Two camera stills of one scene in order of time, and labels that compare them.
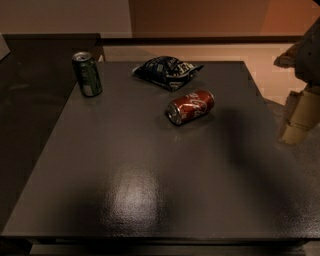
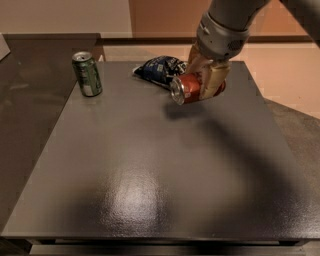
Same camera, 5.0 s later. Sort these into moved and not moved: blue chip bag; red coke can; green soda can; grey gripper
Moved: red coke can; grey gripper
Not moved: blue chip bag; green soda can
